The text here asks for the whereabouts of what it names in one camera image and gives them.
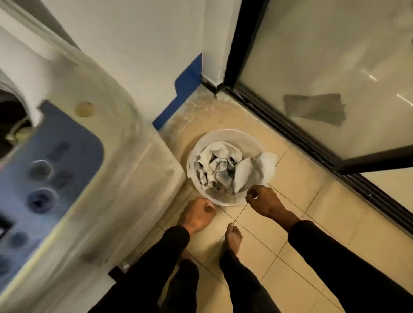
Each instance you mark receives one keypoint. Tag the white crumpled cloth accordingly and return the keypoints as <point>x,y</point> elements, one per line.
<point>255,171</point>

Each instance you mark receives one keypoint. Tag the black framed glass sliding door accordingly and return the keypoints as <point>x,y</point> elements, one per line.
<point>322,48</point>

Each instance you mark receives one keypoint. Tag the white washing machine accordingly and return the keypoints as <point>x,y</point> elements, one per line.
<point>106,167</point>

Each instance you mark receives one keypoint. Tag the person's right forearm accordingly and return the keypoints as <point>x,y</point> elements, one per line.
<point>342,267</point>

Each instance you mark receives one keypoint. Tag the person's right hand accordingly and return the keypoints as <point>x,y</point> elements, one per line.
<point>266,201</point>

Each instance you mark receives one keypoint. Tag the person's left hand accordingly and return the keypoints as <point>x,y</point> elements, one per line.
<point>193,216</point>

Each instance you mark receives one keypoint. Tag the person's left thumb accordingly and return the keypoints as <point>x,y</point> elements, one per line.
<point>210,209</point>

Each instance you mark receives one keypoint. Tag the white plastic bucket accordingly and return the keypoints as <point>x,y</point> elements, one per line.
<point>226,135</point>

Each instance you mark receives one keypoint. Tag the person's right leg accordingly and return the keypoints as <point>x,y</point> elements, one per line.
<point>245,287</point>

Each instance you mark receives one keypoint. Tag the blue washing machine control panel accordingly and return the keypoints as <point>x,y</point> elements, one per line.
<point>64,180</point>

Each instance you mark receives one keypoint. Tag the person's left leg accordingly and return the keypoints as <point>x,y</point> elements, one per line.
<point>182,287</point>

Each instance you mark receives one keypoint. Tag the person's right thumb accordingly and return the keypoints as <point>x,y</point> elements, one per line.
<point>252,200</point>

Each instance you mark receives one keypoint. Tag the person's leg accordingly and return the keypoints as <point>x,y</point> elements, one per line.
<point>245,287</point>
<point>182,287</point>

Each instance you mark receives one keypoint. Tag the round blue control knob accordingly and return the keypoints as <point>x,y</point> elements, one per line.
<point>18,240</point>
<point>40,169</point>
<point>42,200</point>

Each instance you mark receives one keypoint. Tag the grey crumpled cloth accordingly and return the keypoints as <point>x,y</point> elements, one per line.
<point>216,164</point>

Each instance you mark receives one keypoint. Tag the person's bare right foot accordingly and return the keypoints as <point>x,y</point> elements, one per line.
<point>233,238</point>

